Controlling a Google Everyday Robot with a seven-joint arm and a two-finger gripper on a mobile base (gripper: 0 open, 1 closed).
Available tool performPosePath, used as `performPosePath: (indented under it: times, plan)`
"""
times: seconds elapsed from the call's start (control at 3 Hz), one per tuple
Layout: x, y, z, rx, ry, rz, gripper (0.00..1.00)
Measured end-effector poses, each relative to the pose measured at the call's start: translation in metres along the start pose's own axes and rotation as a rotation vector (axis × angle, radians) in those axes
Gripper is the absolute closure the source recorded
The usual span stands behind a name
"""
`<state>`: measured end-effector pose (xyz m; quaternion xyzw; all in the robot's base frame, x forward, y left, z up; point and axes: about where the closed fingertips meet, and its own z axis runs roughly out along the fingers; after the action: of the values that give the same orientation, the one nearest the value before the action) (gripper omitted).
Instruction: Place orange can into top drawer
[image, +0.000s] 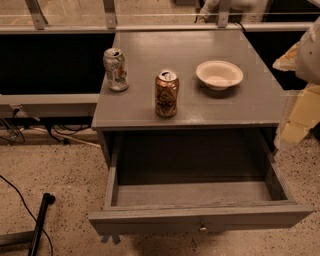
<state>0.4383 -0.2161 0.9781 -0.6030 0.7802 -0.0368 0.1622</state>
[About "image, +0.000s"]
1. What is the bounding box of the open grey top drawer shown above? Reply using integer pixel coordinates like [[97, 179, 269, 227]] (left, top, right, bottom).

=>
[[89, 128, 315, 236]]

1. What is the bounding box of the black floor cable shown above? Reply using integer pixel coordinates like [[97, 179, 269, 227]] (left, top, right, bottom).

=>
[[0, 174, 55, 256]]

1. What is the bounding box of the white green soda can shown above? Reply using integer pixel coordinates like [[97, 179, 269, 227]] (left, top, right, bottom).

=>
[[103, 48, 128, 92]]

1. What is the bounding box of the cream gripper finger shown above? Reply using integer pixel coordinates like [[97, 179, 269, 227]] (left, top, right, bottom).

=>
[[280, 84, 320, 144], [272, 42, 299, 72]]

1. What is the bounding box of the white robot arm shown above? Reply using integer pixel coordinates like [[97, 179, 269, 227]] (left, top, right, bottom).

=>
[[272, 17, 320, 149]]

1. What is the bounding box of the orange soda can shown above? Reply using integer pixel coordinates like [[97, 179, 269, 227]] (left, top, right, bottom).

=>
[[155, 69, 179, 117]]

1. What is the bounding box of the cable bundle under rail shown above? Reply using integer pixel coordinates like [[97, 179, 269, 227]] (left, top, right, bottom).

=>
[[0, 104, 101, 149]]

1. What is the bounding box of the white paper bowl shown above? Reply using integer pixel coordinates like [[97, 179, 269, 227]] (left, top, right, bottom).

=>
[[196, 60, 243, 91]]

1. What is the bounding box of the grey metal railing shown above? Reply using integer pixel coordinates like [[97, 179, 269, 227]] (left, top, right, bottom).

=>
[[0, 0, 320, 34]]

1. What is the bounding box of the black metal stand leg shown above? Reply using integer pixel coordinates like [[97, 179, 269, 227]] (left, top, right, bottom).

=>
[[0, 193, 55, 256]]

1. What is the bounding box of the grey wooden cabinet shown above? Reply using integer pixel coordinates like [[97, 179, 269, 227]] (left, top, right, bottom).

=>
[[92, 30, 285, 160]]

